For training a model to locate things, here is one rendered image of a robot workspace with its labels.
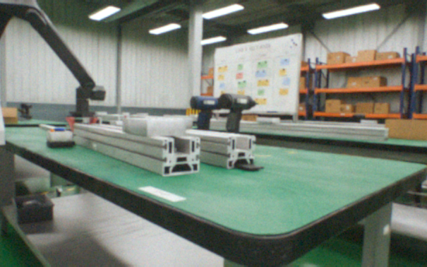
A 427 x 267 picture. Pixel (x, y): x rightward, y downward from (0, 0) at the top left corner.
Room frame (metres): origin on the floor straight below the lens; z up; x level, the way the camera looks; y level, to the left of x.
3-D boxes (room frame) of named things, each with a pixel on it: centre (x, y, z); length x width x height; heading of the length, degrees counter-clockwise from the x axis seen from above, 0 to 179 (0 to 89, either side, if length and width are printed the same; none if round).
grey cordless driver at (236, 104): (1.15, -0.10, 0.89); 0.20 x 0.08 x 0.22; 134
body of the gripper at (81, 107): (1.37, 0.60, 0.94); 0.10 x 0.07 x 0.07; 129
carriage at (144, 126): (0.82, 0.17, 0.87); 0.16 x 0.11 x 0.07; 38
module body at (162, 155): (1.02, 0.32, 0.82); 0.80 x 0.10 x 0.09; 38
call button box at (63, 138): (1.17, 0.59, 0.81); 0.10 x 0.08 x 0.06; 128
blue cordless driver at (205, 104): (1.35, 0.01, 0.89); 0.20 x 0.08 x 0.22; 117
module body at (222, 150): (1.14, 0.17, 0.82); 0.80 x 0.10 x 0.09; 38
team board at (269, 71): (4.38, -0.53, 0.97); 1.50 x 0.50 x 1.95; 45
